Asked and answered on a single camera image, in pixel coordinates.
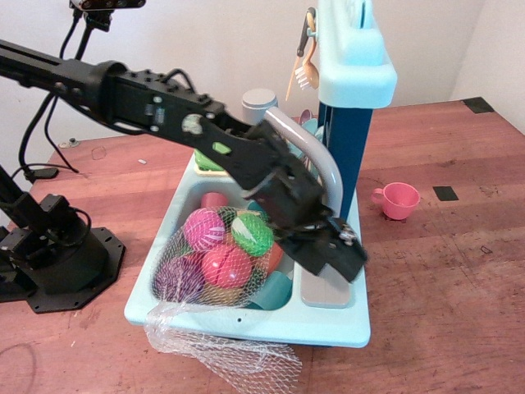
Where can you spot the black tape square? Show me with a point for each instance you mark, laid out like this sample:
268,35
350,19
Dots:
445,193

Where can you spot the teal toy cup front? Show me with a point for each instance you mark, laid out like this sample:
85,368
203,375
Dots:
274,293

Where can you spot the black overhead camera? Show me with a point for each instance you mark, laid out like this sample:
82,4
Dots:
98,13

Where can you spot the small metal bolt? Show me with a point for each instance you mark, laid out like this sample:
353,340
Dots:
71,143

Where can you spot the orange toy spoon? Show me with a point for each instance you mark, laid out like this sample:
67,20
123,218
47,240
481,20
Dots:
312,71

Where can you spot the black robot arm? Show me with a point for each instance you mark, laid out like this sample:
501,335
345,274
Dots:
145,103

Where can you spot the white mesh net bag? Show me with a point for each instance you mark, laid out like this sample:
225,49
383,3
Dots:
248,366

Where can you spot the pink toy cup in sink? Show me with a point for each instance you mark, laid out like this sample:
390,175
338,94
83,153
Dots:
213,201

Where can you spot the light blue toy sink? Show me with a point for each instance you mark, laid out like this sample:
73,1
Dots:
295,322

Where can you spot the black toy utensil handle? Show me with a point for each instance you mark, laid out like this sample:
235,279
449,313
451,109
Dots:
303,39

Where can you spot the green toy vegetable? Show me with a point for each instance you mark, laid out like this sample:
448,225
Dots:
252,234

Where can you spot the black tape corner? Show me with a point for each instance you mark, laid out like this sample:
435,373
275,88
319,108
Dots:
478,105

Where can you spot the pink toy cup on table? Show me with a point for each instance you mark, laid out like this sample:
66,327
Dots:
397,200

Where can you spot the white toy brush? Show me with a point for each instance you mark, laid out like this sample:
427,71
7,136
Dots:
299,76

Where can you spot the teal toy cup back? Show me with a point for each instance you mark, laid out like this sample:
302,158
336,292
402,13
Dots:
254,207

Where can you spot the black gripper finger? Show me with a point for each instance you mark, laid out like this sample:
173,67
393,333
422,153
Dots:
345,251
308,251

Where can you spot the purple toy eggplant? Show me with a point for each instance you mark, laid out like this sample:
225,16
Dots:
178,280

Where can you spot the grey toy faucet with lever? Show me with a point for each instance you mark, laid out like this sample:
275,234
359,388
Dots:
299,135

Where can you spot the magenta toy fruit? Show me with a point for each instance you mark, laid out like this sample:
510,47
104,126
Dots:
204,229

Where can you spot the red toy tomato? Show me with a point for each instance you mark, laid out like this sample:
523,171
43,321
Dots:
226,266

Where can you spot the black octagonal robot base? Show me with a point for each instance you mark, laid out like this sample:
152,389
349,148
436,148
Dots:
55,259

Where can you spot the light blue toy plate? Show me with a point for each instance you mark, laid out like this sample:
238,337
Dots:
310,126

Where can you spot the light blue toy shelf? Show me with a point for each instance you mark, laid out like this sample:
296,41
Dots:
355,68

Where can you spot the teal toy cup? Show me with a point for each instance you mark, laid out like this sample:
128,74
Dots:
254,207
274,293

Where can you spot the orange toy carrot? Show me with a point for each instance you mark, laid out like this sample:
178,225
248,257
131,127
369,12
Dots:
273,258

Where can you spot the dark blue shelf column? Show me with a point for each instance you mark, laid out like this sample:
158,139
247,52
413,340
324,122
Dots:
345,134

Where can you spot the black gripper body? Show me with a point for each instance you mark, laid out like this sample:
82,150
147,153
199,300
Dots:
280,183

